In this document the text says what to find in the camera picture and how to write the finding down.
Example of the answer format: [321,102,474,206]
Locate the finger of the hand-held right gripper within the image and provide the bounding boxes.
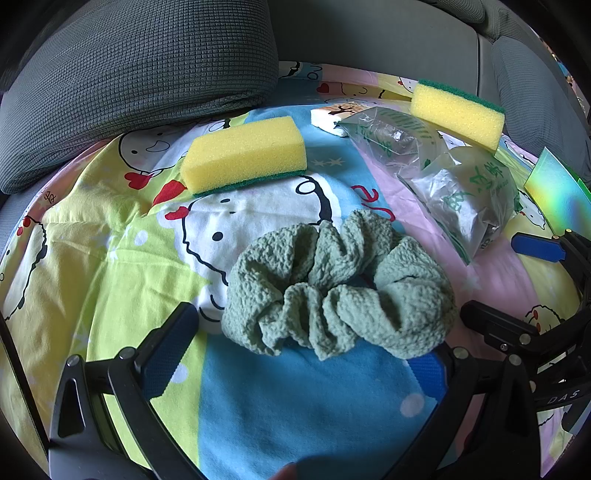
[460,300,571,367]
[512,230,591,296]

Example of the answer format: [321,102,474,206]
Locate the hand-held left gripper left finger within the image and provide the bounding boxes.
[48,302,208,480]

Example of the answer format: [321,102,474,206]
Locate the blue-grey textured cushion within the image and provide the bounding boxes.
[490,36,591,153]

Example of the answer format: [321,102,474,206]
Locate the yellow sponge green scouring pad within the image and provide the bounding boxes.
[410,79,506,153]
[180,115,308,198]

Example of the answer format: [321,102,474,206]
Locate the green fabric scrunchie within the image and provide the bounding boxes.
[222,210,458,361]

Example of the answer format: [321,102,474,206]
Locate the clear plastic bag green print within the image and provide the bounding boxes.
[341,107,448,178]
[398,147,520,266]

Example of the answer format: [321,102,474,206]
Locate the green cardboard box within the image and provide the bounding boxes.
[524,148,591,234]

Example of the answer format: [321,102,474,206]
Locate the grey sofa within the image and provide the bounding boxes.
[0,0,591,259]

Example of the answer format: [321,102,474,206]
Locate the small white printed box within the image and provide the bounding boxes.
[310,102,370,138]

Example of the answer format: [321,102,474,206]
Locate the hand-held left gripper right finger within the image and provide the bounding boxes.
[409,344,541,480]

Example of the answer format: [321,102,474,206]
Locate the cartoon printed blanket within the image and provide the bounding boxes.
[0,60,591,480]

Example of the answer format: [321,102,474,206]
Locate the large grey textured cushion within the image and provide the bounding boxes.
[0,0,280,195]

